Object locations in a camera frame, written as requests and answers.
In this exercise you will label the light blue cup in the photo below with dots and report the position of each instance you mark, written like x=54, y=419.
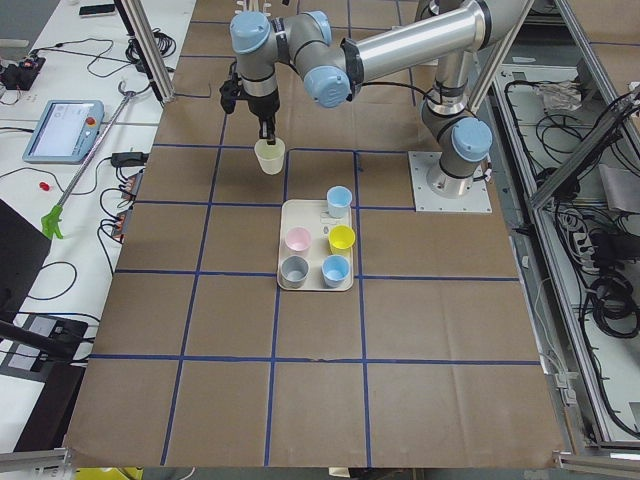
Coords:
x=339, y=199

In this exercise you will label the white ikea cup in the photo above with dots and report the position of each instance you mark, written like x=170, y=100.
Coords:
x=270, y=156

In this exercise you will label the blue teach pendant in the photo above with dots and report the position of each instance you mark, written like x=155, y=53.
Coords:
x=65, y=132

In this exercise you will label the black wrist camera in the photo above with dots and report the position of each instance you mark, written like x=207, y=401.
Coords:
x=231, y=91

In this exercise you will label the silver reacher grabber tool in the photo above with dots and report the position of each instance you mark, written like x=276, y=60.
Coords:
x=50, y=221

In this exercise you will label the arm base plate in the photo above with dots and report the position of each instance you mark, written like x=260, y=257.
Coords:
x=436, y=192

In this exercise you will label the light blue cup tray front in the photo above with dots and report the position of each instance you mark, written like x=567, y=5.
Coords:
x=335, y=270

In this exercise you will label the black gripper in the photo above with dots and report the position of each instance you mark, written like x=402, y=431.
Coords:
x=263, y=106

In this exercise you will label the pink cup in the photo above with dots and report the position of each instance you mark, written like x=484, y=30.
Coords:
x=298, y=240

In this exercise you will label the cream plastic tray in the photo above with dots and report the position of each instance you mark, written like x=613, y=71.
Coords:
x=313, y=214

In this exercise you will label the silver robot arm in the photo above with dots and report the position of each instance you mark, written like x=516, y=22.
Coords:
x=332, y=75

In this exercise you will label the aluminium frame post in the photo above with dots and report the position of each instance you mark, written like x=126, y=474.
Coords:
x=140, y=33

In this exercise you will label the grey cup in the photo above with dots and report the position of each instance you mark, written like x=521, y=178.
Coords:
x=293, y=272

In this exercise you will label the yellow cup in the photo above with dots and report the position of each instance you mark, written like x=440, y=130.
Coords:
x=341, y=239

